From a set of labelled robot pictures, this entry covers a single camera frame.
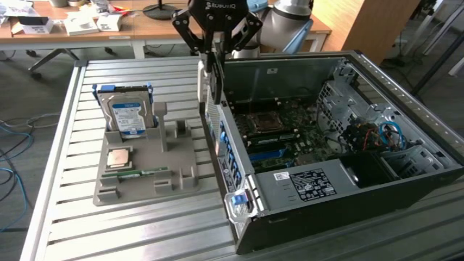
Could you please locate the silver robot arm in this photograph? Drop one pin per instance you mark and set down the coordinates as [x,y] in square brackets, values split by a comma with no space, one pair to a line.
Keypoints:
[290,13]

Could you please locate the grey cup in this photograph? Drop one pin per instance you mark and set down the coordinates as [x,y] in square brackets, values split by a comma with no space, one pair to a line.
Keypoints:
[58,2]

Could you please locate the wooden desk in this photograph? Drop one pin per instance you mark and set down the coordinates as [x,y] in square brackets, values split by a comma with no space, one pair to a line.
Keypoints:
[54,38]
[157,30]

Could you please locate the black lamp base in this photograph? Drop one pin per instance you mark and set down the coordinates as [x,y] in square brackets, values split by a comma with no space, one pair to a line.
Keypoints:
[159,13]

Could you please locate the paper pile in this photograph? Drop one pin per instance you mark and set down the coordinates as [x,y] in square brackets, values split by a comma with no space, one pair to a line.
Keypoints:
[18,9]

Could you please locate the black graphics card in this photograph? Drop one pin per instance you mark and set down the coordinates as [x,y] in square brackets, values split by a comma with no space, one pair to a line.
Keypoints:
[217,81]

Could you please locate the black PC case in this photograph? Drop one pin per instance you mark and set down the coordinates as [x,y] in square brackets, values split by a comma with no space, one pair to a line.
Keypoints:
[326,223]

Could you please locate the black metal post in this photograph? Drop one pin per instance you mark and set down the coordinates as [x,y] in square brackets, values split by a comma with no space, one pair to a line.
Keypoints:
[434,60]

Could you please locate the grey power supply unit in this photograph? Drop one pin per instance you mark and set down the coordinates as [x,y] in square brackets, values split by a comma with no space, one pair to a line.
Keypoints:
[290,187]

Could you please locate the tape roll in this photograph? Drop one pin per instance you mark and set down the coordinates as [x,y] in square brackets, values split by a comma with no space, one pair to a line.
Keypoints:
[77,2]

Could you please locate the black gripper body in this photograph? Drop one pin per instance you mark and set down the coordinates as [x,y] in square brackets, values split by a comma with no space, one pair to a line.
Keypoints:
[219,16]

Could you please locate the blue case latch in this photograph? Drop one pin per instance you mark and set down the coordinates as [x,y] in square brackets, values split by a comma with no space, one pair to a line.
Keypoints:
[241,199]

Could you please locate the white box black inside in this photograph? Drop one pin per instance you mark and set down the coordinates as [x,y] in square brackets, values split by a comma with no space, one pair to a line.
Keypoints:
[37,28]

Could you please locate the small white labelled box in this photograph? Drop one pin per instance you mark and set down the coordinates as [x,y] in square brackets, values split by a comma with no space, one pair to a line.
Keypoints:
[109,24]

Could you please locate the CPU chip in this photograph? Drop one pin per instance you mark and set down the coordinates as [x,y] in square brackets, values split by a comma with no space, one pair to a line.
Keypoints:
[119,158]

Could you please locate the green motherboard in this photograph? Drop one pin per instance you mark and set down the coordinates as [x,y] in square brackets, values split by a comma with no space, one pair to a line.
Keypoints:
[311,141]

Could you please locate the hard disk with blue carrier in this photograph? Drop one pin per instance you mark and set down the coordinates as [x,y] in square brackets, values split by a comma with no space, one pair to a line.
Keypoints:
[127,117]

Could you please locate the wooden cabinet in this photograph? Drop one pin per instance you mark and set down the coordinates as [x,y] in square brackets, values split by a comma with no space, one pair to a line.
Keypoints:
[391,21]

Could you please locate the grey parts rack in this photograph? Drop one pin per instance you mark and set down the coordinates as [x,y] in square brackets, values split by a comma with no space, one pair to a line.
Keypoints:
[153,160]

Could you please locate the blue expansion slot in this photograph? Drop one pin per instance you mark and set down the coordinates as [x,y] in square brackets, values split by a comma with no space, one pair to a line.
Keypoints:
[266,155]

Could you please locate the metal disk bay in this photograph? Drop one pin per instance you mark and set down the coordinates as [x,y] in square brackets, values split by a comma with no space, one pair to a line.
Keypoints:
[417,160]

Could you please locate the perforated metal drive cage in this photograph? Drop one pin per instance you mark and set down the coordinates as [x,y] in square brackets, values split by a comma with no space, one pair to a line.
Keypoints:
[338,103]

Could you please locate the CPU socket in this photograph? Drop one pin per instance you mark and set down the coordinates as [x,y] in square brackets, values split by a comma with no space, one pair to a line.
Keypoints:
[265,122]

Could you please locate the white box with tape roll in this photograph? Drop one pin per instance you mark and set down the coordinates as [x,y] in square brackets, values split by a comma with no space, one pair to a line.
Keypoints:
[82,28]

